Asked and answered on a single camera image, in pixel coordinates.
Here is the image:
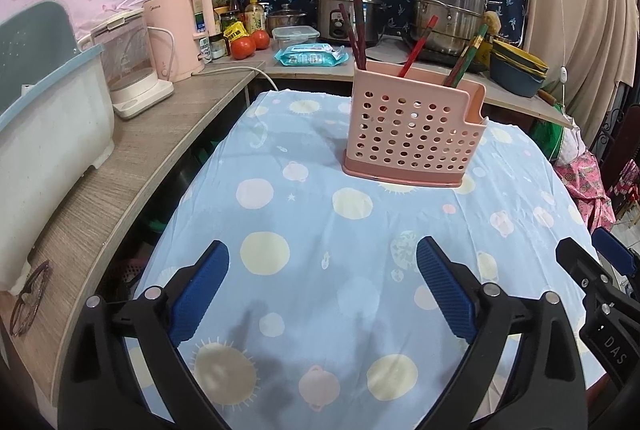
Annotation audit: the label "dark red chopstick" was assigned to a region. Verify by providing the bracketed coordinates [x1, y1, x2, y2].
[338, 4, 362, 70]
[352, 0, 367, 71]

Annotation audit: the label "white dish rack bin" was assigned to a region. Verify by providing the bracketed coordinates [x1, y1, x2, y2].
[1, 0, 114, 295]

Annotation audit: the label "red tomatoes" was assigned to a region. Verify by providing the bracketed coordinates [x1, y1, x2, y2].
[230, 30, 270, 60]

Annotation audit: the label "pink electric kettle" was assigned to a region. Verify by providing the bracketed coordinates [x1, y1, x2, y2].
[142, 0, 219, 83]

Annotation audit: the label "beige curtain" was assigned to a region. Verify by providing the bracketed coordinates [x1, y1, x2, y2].
[523, 0, 639, 142]

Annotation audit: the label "stacked blue yellow bowls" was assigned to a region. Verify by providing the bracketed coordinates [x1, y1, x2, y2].
[489, 37, 549, 98]

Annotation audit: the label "green chopstick gold band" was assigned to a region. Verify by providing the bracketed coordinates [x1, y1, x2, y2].
[444, 23, 488, 88]

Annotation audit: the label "pink perforated utensil basket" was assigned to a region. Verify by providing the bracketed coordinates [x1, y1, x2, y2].
[342, 61, 487, 187]

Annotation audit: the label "large steel steamer pot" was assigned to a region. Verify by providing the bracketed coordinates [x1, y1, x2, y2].
[409, 0, 488, 56]

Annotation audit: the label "eyeglasses on counter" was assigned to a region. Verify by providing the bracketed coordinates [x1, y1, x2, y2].
[10, 260, 53, 337]

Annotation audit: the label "small steel pot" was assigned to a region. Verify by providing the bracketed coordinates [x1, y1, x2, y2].
[266, 4, 306, 35]

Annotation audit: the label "condiment bottles group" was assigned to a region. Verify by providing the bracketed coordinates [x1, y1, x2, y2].
[200, 0, 266, 63]

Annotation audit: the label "wet wipes pack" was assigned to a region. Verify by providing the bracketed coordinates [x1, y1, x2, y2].
[273, 42, 349, 68]

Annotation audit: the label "white cord with switch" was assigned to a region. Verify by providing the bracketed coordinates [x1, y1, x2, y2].
[541, 0, 574, 122]

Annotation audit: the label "pink floral fabric pile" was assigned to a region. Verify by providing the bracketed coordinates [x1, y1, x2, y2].
[553, 151, 639, 233]

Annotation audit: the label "clear food container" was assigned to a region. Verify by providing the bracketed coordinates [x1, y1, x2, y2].
[271, 25, 320, 51]

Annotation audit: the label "wooden counter shelf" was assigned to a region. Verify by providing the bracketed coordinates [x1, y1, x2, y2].
[0, 35, 576, 406]

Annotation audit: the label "steel rice cooker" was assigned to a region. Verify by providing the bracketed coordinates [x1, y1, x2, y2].
[316, 0, 384, 47]

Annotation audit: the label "blue spotted tablecloth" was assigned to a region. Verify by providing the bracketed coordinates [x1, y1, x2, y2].
[139, 91, 590, 429]

